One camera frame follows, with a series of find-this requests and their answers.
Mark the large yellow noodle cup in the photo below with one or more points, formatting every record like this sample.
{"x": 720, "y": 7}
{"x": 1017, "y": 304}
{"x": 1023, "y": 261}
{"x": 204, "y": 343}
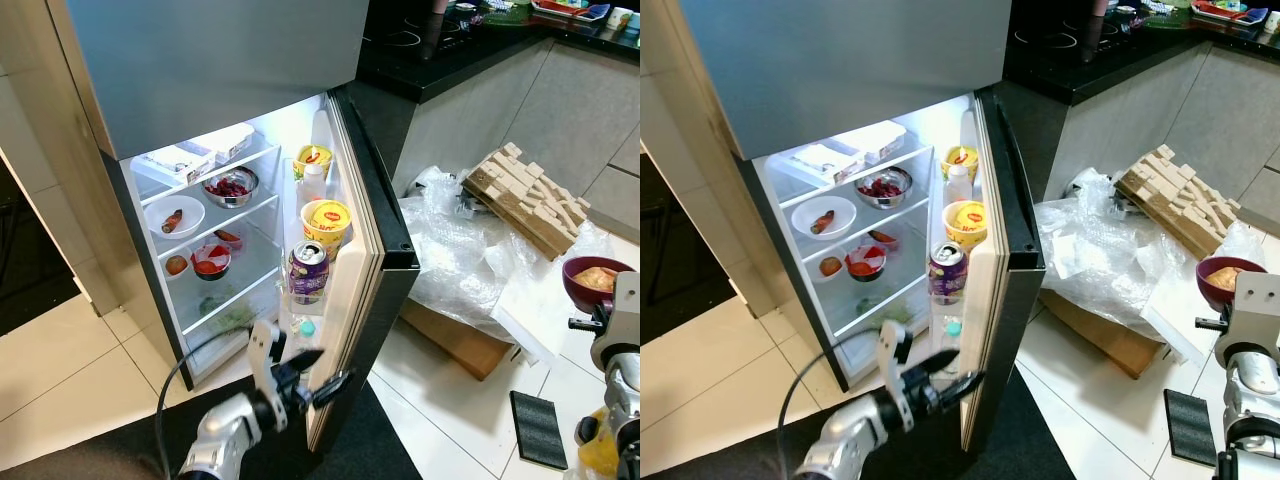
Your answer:
{"x": 327, "y": 225}
{"x": 967, "y": 222}

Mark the grey kitchen cabinet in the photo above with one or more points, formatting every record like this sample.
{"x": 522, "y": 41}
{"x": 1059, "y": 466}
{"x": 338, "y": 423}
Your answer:
{"x": 560, "y": 120}
{"x": 1200, "y": 120}

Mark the small black ribbed pad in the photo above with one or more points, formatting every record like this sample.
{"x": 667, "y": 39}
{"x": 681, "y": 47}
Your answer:
{"x": 540, "y": 430}
{"x": 1192, "y": 428}

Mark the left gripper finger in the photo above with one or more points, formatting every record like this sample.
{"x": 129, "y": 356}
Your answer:
{"x": 940, "y": 361}
{"x": 303, "y": 361}
{"x": 330, "y": 388}
{"x": 963, "y": 386}

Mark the grey steel fridge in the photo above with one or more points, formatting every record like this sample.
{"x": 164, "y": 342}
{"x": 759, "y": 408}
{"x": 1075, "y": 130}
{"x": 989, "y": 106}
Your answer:
{"x": 220, "y": 60}
{"x": 850, "y": 60}

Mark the small yellow noodle cup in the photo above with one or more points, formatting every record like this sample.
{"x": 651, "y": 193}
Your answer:
{"x": 960, "y": 158}
{"x": 313, "y": 158}

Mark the clear water bottle teal cap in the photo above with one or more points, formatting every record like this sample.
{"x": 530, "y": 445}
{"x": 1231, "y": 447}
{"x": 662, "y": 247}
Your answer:
{"x": 308, "y": 328}
{"x": 953, "y": 328}

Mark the clear plastic cup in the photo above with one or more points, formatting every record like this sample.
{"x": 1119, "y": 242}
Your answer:
{"x": 228, "y": 240}
{"x": 883, "y": 240}

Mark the white plastic bottle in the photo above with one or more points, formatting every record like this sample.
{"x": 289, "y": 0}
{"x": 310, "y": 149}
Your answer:
{"x": 960, "y": 189}
{"x": 314, "y": 187}

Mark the bowl of red tomatoes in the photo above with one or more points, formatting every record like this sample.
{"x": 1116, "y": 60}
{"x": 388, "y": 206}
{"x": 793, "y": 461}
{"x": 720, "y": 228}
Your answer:
{"x": 866, "y": 266}
{"x": 210, "y": 265}

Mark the roasted carrot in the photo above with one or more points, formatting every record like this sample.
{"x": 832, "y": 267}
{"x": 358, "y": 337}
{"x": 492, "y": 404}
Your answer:
{"x": 173, "y": 221}
{"x": 823, "y": 221}

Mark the purple cup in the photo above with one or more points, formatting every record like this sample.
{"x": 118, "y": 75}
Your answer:
{"x": 580, "y": 298}
{"x": 1215, "y": 298}

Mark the purple drink can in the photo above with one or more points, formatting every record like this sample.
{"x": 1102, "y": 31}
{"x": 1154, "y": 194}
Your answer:
{"x": 308, "y": 275}
{"x": 947, "y": 275}

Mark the bread roll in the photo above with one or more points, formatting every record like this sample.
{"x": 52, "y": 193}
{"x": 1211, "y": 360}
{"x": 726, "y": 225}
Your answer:
{"x": 1229, "y": 279}
{"x": 595, "y": 279}

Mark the beige tall cabinet panel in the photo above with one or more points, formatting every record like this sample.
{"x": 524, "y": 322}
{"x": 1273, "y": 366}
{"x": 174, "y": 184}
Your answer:
{"x": 690, "y": 100}
{"x": 40, "y": 100}

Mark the steel bowl of red berries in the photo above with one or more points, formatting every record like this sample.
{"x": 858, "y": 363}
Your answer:
{"x": 884, "y": 188}
{"x": 230, "y": 188}

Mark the white bowl with orange fruit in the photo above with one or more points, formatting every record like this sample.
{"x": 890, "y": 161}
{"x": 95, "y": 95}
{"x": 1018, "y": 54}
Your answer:
{"x": 177, "y": 265}
{"x": 830, "y": 266}

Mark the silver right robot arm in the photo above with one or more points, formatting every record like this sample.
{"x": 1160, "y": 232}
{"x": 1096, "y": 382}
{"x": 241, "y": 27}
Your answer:
{"x": 1255, "y": 385}
{"x": 622, "y": 375}

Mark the green leafy vegetables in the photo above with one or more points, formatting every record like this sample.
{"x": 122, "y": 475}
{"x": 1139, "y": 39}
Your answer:
{"x": 885, "y": 312}
{"x": 232, "y": 320}

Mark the white food tray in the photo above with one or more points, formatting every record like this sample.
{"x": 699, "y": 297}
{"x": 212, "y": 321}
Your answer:
{"x": 875, "y": 140}
{"x": 225, "y": 142}

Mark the black kitchen countertop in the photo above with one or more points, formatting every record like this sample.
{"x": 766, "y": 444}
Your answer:
{"x": 1060, "y": 60}
{"x": 420, "y": 60}

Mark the brown cardboard box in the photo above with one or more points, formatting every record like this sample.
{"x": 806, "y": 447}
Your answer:
{"x": 460, "y": 345}
{"x": 1100, "y": 340}

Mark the printed food box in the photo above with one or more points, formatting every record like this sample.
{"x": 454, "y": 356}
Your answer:
{"x": 830, "y": 162}
{"x": 180, "y": 162}

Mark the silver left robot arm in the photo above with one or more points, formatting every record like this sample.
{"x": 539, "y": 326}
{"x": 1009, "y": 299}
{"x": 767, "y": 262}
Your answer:
{"x": 850, "y": 435}
{"x": 225, "y": 430}

